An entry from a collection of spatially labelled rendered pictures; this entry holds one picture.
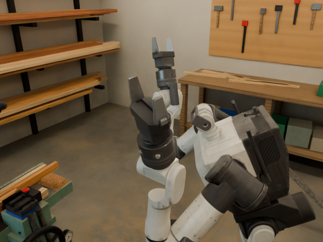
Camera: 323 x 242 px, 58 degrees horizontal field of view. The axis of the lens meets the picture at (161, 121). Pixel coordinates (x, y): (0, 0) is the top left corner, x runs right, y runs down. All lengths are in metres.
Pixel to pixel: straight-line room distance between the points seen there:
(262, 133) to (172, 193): 0.38
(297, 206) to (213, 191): 0.48
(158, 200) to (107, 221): 1.95
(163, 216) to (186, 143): 0.55
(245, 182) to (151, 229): 0.29
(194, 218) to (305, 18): 3.07
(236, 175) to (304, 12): 2.99
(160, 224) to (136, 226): 1.79
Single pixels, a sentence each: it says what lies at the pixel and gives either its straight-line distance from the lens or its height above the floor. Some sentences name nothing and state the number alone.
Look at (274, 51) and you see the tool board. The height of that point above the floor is 1.17.
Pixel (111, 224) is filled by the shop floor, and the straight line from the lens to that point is 2.68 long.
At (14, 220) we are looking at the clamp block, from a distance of 1.41.
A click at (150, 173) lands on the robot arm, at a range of 0.76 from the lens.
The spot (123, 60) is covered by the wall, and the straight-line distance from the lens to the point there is 4.92.
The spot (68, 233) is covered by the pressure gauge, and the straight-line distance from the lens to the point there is 1.67.
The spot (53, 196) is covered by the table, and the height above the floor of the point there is 0.89.
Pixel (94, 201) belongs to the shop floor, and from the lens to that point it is 2.94.
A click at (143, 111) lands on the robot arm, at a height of 1.57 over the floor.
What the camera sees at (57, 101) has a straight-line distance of 3.97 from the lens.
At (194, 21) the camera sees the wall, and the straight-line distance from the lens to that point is 4.12.
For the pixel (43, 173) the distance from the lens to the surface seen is 1.71.
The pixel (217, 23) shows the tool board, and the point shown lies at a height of 1.46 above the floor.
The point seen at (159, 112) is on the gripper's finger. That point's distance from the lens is 0.59.
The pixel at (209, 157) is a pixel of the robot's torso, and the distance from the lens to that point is 0.97.
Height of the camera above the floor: 1.81
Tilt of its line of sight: 24 degrees down
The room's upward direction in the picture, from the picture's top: straight up
